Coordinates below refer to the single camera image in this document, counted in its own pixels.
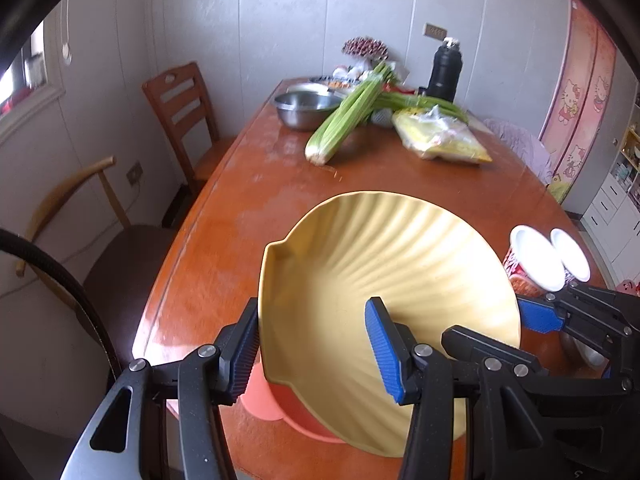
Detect window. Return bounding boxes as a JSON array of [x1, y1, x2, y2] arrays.
[[0, 22, 67, 133]]

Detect white pull cord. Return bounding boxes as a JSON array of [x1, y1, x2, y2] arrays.
[[59, 0, 74, 65]]

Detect large steel basin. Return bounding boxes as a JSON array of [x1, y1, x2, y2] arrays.
[[273, 91, 347, 132]]

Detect pink cartoon door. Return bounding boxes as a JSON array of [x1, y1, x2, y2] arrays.
[[537, 7, 619, 207]]

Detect black cable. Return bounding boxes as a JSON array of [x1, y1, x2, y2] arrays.
[[0, 227, 122, 377]]

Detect long green vegetable bunch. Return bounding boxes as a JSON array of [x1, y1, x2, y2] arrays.
[[372, 91, 471, 126]]

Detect celery bunch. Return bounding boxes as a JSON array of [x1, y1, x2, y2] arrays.
[[305, 62, 397, 166]]

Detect salmon plastic bowl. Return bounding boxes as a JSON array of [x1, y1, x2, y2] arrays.
[[242, 360, 346, 445]]

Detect yellow ribbed bowl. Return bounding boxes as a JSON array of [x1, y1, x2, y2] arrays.
[[257, 190, 523, 458]]

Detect pink cloth on chair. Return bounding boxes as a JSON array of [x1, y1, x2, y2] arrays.
[[481, 117, 554, 190]]

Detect curved-back chair dark seat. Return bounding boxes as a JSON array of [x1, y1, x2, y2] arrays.
[[15, 156, 182, 361]]

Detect white storage cabinet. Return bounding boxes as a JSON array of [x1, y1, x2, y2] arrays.
[[580, 124, 640, 277]]

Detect wooden slat-back chair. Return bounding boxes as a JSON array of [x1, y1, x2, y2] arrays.
[[142, 61, 237, 197]]

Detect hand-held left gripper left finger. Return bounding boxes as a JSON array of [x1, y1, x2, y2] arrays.
[[60, 299, 261, 480]]

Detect clear bag of yellow noodles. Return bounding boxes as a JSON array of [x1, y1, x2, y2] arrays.
[[392, 107, 494, 166]]

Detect dishes of food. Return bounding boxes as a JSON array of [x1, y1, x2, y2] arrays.
[[309, 62, 375, 97]]

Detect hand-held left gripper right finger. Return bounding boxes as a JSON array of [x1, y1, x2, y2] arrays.
[[364, 296, 531, 480]]

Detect red dotted bouquet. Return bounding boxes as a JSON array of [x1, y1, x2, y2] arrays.
[[342, 36, 390, 60]]

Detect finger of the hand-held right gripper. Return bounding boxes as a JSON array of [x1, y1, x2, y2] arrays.
[[442, 325, 551, 381], [517, 282, 640, 361]]

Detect black thermos bottle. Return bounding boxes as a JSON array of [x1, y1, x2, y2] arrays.
[[426, 37, 464, 104]]

